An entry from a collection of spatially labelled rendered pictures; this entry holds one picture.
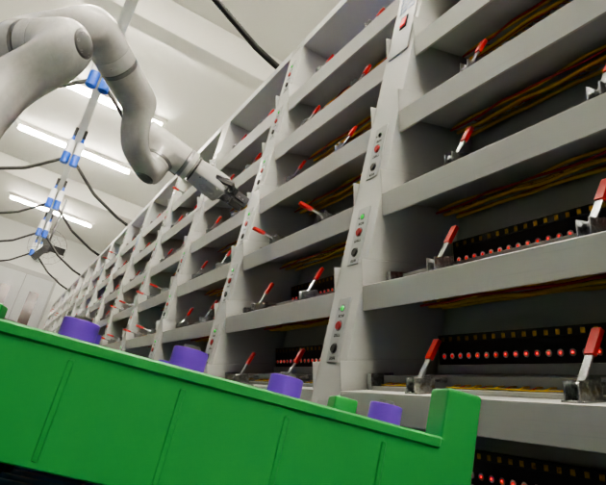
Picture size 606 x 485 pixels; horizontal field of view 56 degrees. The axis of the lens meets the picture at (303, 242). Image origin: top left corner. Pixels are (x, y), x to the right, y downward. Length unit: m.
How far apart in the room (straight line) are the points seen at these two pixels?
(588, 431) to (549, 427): 0.05
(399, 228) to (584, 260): 0.48
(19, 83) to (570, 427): 1.03
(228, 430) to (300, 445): 0.03
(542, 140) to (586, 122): 0.07
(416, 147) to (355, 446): 0.97
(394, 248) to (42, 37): 0.76
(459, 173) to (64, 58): 0.75
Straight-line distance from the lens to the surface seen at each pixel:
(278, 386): 0.31
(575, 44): 1.06
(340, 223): 1.23
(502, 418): 0.73
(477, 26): 1.30
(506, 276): 0.79
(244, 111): 2.53
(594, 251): 0.72
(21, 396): 0.28
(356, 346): 1.03
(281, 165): 1.85
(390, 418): 0.33
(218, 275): 1.90
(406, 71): 1.27
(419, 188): 1.03
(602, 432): 0.66
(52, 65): 1.21
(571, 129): 0.83
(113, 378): 0.27
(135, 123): 1.49
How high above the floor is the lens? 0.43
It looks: 19 degrees up
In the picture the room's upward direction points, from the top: 14 degrees clockwise
